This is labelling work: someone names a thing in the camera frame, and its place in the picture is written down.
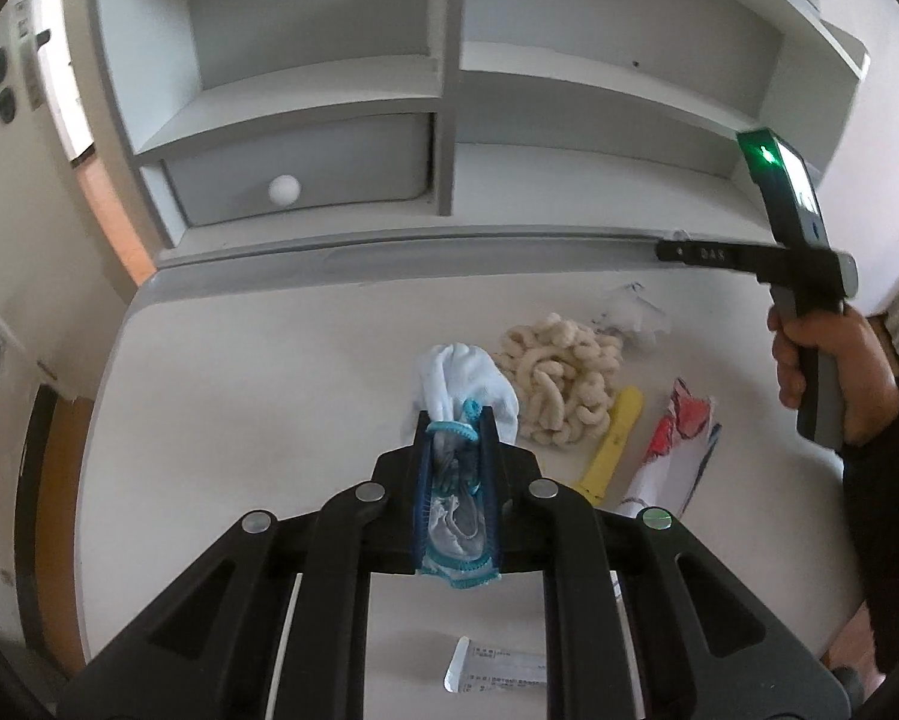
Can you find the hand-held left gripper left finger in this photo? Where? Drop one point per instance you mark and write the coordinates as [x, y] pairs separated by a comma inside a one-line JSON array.
[[401, 517]]

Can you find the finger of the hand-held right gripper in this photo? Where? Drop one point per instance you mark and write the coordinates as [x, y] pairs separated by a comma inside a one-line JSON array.
[[708, 252]]

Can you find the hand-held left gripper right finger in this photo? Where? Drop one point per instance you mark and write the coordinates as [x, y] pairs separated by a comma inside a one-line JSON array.
[[517, 517]]

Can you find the white sock teal trim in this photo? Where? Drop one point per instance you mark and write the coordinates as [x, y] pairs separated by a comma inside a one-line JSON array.
[[457, 382]]

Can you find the person's right hand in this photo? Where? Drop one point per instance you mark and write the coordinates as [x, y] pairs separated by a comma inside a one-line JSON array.
[[869, 367]]

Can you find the small clear plastic wrapper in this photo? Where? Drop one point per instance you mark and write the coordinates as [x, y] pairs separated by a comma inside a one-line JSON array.
[[629, 315]]

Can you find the yellow plastic strip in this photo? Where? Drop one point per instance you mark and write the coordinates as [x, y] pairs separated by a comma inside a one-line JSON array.
[[614, 435]]

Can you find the beige corn puffs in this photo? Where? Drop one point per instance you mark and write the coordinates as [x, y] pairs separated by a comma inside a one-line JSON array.
[[554, 382]]

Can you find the white printed sachet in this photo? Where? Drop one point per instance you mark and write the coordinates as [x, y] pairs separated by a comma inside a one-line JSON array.
[[494, 671]]

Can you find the white packet red print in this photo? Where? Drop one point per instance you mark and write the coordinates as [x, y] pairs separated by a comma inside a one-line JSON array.
[[671, 435]]

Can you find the grey white desk hutch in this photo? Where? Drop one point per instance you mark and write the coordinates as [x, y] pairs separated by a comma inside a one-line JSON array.
[[569, 90]]

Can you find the white round drawer knob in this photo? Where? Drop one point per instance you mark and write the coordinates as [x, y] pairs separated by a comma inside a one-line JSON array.
[[284, 190]]

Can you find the grey hutch drawer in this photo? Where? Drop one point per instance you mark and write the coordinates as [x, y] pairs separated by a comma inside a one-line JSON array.
[[307, 165]]

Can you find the white door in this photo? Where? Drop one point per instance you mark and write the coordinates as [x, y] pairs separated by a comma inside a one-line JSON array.
[[14, 225]]

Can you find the black door lock knob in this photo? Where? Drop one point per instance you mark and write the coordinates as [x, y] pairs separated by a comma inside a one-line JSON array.
[[1, 105]]

